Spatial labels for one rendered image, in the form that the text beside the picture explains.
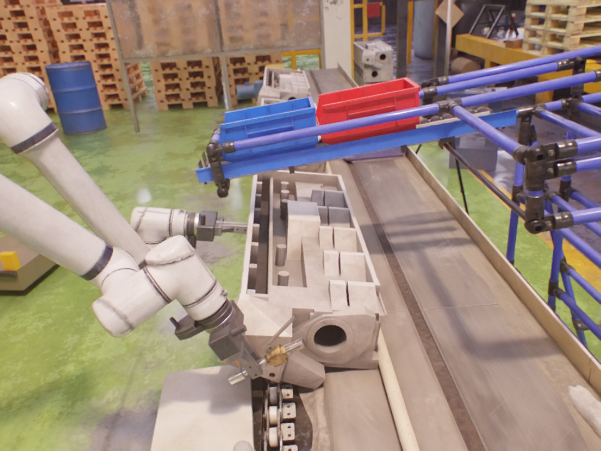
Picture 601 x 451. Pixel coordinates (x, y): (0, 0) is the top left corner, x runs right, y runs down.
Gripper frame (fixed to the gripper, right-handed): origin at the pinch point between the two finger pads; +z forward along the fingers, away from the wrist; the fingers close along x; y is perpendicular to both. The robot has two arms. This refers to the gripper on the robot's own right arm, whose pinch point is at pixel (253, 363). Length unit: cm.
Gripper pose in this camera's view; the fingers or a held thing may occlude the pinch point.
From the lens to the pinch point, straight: 119.9
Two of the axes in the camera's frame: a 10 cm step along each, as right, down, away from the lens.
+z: 4.9, 7.8, 3.8
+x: -0.4, -4.2, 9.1
